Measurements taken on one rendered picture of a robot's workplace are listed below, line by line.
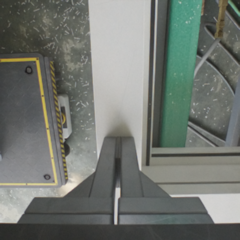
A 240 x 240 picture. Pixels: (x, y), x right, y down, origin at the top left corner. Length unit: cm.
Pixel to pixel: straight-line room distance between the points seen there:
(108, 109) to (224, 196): 15
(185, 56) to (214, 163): 15
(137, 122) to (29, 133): 81
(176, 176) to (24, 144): 84
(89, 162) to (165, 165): 107
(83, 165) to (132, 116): 117
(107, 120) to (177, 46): 13
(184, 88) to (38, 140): 80
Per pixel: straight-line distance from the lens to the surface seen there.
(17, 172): 108
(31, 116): 90
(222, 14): 96
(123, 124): 15
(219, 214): 24
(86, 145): 123
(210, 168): 26
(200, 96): 120
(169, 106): 23
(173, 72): 23
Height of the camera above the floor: 108
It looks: 73 degrees down
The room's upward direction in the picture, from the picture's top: 177 degrees counter-clockwise
